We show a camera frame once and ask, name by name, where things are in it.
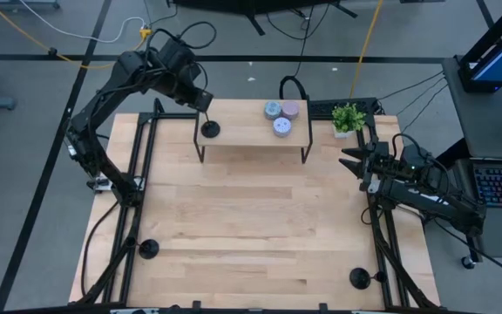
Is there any pink speckled candle holder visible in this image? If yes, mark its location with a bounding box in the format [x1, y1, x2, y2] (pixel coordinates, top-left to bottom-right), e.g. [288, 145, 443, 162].
[281, 100, 301, 121]

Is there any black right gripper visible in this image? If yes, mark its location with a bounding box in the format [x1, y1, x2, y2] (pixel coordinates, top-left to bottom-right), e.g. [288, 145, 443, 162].
[337, 139, 405, 194]

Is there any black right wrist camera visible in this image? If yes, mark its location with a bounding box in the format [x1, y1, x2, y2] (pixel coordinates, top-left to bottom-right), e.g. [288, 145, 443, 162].
[401, 143, 434, 175]

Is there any thick black cable loop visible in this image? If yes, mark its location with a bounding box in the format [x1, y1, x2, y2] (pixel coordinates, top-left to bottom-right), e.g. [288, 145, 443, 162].
[278, 75, 309, 102]

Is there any black aluminium rig frame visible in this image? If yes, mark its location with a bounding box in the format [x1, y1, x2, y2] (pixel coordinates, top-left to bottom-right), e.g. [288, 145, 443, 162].
[76, 96, 442, 314]

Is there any wooden shelf with black frame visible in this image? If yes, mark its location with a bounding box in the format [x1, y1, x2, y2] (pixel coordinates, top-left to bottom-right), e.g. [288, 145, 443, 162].
[193, 93, 314, 165]

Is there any yellow extension cable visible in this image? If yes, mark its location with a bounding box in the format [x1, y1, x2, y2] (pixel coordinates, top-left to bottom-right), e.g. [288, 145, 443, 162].
[0, 0, 154, 71]

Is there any green plant in white pot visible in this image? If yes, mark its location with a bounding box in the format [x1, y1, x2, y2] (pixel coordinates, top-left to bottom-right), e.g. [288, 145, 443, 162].
[331, 102, 368, 140]

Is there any white blue-patterned candle holder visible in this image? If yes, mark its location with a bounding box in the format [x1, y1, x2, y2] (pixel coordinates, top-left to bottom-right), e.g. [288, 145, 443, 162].
[272, 116, 293, 139]

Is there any blue-grey patterned candle holder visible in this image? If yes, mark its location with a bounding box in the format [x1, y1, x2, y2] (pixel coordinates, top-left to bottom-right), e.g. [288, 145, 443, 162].
[263, 100, 283, 121]

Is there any dark grey desk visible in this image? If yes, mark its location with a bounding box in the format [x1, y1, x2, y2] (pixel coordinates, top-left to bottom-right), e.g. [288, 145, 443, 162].
[441, 56, 502, 259]

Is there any white cable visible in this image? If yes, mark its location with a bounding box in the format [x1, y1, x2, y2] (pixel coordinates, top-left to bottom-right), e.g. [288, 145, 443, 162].
[18, 0, 148, 44]

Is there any hanging yellow cable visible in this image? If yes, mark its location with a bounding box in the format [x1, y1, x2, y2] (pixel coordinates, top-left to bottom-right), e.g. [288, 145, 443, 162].
[348, 0, 385, 99]

